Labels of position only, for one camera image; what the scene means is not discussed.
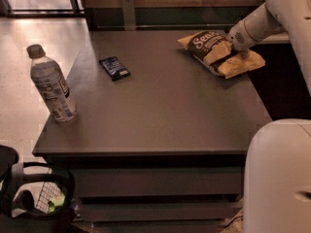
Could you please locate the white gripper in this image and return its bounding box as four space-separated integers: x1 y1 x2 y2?
203 18 258 65

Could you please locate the brown yellow chip bag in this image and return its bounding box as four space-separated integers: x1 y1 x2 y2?
178 31 265 79

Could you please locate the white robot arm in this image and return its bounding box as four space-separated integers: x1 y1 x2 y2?
229 0 311 233

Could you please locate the clear plastic water bottle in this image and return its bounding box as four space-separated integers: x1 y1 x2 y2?
26 44 77 122

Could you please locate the grey drawer cabinet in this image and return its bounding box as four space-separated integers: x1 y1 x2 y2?
33 31 270 233

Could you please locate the small dark blue snack packet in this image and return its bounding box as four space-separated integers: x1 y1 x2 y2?
99 56 130 82

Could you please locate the green cloth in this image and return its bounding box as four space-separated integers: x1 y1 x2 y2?
48 195 65 213

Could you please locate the left metal bracket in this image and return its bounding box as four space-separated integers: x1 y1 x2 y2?
121 0 136 31

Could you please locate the black cable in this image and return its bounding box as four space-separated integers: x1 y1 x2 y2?
223 215 244 229

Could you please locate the wire mesh basket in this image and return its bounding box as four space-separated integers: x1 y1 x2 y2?
35 182 65 214

